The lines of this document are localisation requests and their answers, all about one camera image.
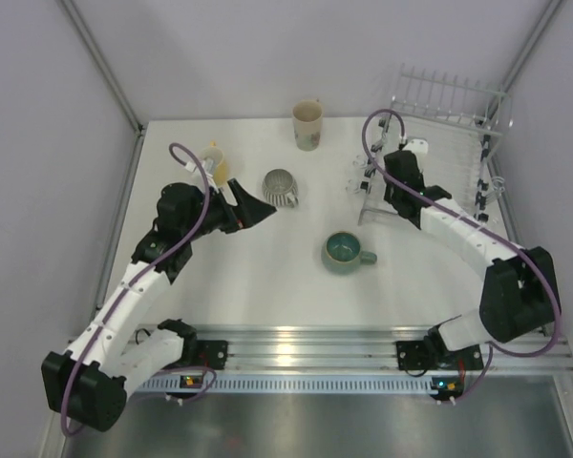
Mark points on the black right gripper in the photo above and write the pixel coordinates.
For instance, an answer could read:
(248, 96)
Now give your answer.
(388, 195)

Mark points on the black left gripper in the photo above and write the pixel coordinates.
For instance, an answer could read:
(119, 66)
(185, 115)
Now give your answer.
(247, 212)

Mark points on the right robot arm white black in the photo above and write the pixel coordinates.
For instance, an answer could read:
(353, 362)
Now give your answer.
(519, 289)

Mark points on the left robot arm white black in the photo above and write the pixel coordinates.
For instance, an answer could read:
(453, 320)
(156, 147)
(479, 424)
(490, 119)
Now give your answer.
(91, 381)

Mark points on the clear dish rack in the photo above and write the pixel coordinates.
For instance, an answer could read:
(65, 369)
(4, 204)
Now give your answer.
(464, 120)

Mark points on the grey striped mug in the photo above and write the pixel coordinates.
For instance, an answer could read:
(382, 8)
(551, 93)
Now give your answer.
(280, 189)

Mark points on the yellow mug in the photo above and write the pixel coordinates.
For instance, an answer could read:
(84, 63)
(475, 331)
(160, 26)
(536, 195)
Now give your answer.
(221, 175)

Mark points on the teal green mug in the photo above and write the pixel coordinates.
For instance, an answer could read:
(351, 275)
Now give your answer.
(342, 253)

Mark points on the tall beige floral cup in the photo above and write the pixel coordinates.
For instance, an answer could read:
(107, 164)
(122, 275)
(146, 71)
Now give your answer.
(307, 118)

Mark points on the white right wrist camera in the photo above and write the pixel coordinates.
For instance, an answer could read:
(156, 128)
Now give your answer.
(418, 146)

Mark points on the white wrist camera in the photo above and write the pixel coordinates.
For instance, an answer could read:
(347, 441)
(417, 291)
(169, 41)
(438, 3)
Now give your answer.
(210, 159)
(418, 146)

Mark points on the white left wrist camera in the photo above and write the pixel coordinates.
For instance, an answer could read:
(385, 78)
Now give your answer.
(210, 159)

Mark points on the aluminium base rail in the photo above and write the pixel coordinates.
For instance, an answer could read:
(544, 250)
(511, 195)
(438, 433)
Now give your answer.
(355, 350)

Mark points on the right aluminium frame post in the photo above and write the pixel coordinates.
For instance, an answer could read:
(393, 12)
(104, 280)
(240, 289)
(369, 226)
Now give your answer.
(549, 12)

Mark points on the aluminium frame post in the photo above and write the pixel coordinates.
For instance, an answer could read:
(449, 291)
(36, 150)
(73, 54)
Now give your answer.
(90, 44)
(549, 12)

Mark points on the perforated cable duct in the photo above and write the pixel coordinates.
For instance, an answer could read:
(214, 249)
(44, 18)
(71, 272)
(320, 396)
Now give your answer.
(322, 384)

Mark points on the left aluminium frame post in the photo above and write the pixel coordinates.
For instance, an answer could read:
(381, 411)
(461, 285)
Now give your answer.
(90, 44)

